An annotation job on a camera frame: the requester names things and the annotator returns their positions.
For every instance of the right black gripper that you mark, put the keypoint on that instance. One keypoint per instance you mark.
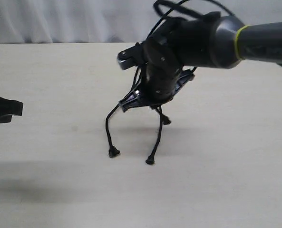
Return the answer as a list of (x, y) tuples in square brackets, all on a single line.
[(160, 87)]

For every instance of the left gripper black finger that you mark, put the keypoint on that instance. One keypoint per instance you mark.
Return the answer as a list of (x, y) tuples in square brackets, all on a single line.
[(9, 108)]

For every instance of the yellow band on arm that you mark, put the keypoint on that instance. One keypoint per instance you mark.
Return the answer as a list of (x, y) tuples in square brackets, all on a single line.
[(242, 41)]

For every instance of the right robot arm, grey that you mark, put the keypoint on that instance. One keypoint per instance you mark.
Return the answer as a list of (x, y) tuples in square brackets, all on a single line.
[(168, 57)]

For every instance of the white curtain backdrop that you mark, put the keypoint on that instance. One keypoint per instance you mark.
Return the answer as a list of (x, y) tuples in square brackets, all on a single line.
[(100, 21)]

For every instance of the right wrist camera, grey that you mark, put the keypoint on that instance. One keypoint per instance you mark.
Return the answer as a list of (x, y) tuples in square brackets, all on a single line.
[(132, 57)]

